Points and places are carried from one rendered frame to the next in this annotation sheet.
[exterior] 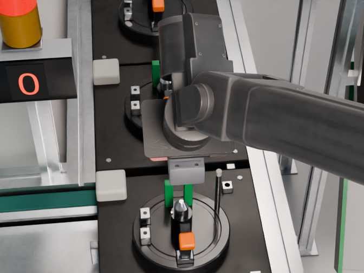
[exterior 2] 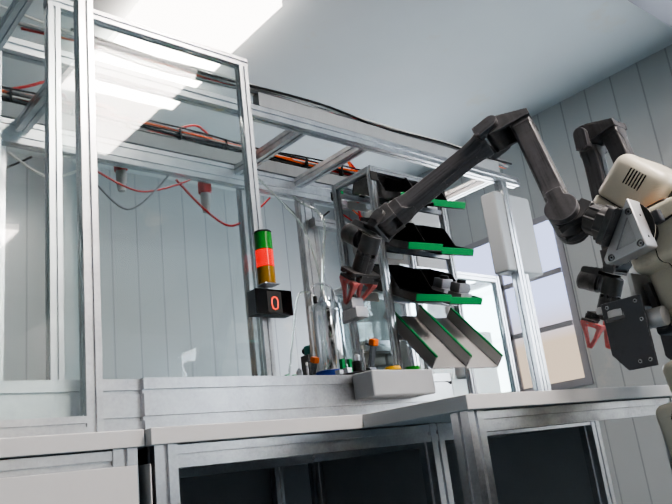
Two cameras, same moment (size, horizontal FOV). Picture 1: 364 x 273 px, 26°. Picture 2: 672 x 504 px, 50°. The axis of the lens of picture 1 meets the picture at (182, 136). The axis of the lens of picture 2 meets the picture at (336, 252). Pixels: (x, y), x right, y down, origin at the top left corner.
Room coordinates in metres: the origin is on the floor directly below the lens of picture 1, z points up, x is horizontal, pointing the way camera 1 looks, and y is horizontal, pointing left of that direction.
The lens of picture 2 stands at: (-0.90, 1.21, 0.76)
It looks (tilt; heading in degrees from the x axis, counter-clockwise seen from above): 16 degrees up; 323
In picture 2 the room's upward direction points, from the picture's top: 7 degrees counter-clockwise
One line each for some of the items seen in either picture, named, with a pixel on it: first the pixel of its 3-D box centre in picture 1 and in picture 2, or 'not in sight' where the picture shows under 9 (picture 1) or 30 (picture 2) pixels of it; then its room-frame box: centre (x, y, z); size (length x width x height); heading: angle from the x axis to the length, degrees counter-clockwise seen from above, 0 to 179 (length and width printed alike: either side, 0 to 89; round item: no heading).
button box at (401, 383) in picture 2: not in sight; (394, 383); (0.45, 0.07, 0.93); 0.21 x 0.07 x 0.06; 95
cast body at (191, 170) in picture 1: (184, 141); (351, 308); (0.67, 0.00, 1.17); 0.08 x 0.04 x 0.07; 5
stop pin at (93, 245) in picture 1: (95, 252); not in sight; (0.66, 0.13, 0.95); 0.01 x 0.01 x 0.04; 5
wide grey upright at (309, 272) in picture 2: not in sight; (314, 292); (1.83, -0.69, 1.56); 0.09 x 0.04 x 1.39; 95
